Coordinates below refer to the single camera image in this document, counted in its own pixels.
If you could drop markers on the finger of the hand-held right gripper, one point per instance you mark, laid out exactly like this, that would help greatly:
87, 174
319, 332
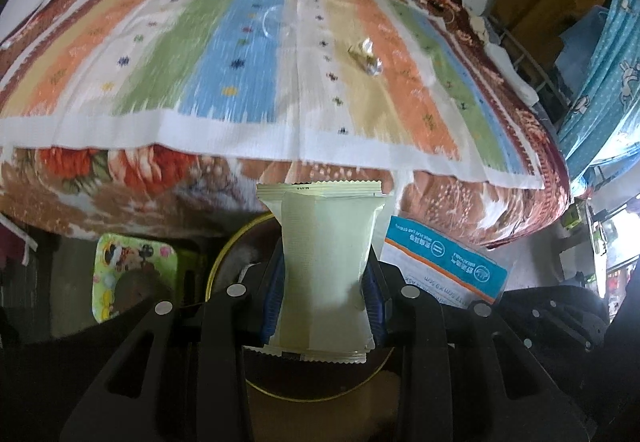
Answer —
550, 317

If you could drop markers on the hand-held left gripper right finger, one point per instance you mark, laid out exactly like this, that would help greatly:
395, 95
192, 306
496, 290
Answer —
375, 307

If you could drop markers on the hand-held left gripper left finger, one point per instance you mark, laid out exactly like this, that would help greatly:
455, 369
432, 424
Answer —
272, 294

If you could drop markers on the pale green packet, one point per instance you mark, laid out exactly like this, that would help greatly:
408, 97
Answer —
325, 262

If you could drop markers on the white blue mask packet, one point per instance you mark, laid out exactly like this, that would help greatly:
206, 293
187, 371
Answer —
440, 257

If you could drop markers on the dark bin with yellow rim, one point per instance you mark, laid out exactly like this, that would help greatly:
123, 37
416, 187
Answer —
310, 377

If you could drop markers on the green cartoon stool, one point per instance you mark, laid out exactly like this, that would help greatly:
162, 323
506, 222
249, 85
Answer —
130, 257

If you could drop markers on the brown floral blanket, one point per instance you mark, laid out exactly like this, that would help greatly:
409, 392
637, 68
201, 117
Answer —
125, 171

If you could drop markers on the white cloth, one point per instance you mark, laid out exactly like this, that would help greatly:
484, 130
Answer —
522, 86

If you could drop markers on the blue rabbit-print curtain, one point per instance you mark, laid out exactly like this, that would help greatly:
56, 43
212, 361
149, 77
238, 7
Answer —
610, 86

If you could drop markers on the crumpled clear wrapper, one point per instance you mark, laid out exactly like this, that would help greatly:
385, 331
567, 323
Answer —
367, 59

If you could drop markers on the striped colourful cloth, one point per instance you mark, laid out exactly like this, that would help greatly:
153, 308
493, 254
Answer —
150, 71

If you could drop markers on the blue fabric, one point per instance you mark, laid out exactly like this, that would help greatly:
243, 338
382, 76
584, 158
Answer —
580, 44

